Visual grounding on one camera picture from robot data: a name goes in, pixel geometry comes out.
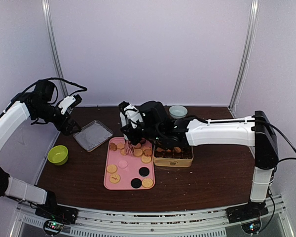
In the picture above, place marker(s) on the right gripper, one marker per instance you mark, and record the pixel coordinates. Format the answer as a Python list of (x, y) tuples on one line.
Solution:
[(134, 139)]

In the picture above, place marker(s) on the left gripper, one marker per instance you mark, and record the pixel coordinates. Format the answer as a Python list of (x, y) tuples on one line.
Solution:
[(66, 131)]

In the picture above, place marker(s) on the silver metal tin lid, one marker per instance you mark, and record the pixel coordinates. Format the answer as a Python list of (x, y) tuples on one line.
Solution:
[(93, 135)]

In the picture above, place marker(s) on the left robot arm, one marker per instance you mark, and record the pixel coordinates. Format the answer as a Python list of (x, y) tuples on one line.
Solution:
[(44, 101)]

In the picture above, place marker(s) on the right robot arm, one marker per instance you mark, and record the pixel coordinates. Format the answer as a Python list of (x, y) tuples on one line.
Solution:
[(251, 131)]

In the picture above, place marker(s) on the green bowl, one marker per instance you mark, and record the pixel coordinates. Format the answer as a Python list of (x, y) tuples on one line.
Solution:
[(58, 155)]

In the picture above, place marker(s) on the pink round cookie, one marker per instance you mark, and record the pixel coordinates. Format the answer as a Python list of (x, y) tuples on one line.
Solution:
[(122, 164)]

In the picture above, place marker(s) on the gold cookie tin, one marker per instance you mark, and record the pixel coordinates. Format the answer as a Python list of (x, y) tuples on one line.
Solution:
[(177, 157)]

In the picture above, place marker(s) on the pale blue ceramic bowl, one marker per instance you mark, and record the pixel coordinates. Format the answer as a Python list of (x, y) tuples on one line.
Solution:
[(178, 111)]

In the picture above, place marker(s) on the black sandwich cookie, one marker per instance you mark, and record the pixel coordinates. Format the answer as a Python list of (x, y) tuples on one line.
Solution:
[(144, 171), (136, 183)]

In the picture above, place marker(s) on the pink tray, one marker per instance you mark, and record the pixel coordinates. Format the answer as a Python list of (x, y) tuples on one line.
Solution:
[(116, 178)]

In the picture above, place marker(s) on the yellow round cookie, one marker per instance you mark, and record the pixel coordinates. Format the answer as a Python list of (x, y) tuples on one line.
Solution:
[(147, 183)]

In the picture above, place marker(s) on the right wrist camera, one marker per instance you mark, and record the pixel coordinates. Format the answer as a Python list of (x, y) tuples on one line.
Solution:
[(153, 114)]

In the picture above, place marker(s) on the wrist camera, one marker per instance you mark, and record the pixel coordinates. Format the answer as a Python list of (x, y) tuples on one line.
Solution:
[(45, 89), (153, 114)]

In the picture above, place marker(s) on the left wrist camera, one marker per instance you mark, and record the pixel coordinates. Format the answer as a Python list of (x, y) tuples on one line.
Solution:
[(45, 89)]

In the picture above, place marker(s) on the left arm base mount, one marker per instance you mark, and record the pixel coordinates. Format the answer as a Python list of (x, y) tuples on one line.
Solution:
[(59, 213)]

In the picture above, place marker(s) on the aluminium corner post left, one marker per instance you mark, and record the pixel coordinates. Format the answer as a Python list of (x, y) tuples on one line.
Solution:
[(51, 35)]

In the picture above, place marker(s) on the aluminium corner post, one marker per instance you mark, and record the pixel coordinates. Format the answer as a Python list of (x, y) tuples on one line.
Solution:
[(244, 63), (51, 35)]

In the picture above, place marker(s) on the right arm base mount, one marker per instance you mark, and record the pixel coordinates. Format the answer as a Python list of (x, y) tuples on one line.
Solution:
[(247, 211)]

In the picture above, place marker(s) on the aluminium corner post right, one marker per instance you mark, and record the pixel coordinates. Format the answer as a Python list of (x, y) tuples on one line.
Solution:
[(244, 63)]

